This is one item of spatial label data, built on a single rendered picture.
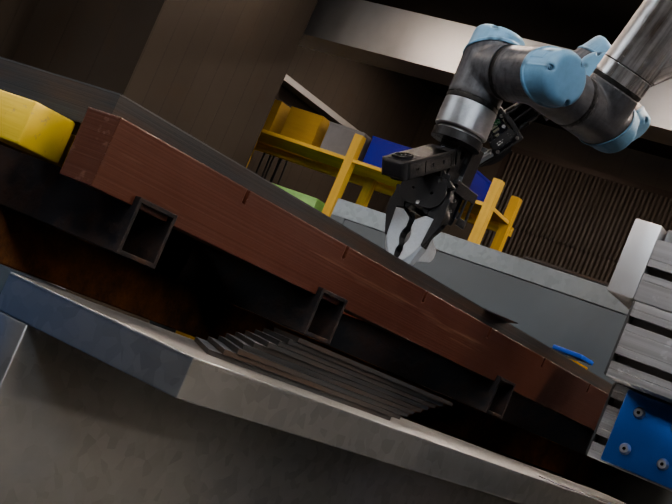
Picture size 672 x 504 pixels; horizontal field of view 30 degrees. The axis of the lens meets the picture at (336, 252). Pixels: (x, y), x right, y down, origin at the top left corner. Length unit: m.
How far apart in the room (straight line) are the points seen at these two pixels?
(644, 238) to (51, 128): 0.69
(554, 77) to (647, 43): 0.16
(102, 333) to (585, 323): 1.73
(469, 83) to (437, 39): 8.67
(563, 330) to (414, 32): 8.05
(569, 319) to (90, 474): 1.63
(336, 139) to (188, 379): 9.69
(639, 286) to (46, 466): 0.71
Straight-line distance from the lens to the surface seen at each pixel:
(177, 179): 1.08
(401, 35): 10.53
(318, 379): 1.09
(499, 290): 2.63
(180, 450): 1.14
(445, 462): 1.18
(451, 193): 1.68
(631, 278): 1.44
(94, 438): 1.05
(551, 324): 2.57
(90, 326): 0.92
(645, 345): 1.42
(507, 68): 1.66
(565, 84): 1.63
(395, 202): 1.70
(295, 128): 10.79
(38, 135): 1.08
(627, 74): 1.72
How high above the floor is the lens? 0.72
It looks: 4 degrees up
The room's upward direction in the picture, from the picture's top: 23 degrees clockwise
